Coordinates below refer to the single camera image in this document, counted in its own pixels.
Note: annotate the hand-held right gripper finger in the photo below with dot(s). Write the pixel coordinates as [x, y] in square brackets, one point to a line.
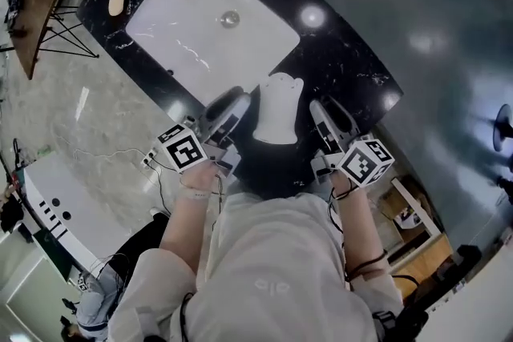
[340, 116]
[317, 112]

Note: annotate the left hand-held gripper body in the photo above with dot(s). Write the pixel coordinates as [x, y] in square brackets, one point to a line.
[182, 150]

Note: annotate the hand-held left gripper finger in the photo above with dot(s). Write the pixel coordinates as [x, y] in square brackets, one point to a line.
[218, 106]
[241, 106]

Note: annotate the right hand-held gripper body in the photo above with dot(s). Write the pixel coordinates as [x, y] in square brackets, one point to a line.
[366, 164]

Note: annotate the white ridged object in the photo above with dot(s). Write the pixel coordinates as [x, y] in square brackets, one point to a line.
[276, 112]

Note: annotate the person's right forearm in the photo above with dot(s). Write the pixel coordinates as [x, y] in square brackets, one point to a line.
[358, 228]

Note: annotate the person's left forearm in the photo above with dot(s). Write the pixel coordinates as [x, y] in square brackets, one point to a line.
[188, 220]

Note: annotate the white power strip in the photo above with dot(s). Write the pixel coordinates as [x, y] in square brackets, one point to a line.
[150, 158]

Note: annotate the pale wristband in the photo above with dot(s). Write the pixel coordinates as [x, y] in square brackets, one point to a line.
[196, 194]

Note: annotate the white sink basin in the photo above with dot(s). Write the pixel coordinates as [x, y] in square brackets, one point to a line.
[208, 32]

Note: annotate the chrome sink drain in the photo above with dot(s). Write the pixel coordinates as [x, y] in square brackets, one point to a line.
[230, 17]

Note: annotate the black trouser leg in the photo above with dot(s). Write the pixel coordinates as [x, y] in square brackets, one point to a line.
[146, 236]

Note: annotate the wooden cabinet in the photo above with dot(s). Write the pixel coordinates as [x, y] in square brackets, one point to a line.
[417, 244]

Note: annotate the person's white shirt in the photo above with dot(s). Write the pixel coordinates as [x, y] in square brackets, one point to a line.
[276, 272]

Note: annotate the black round stand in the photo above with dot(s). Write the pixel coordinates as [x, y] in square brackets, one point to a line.
[503, 128]

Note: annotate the beige oval soap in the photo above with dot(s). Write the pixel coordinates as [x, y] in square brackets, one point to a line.
[116, 2]

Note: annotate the wooden table with black legs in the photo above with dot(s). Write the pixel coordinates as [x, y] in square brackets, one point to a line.
[38, 20]

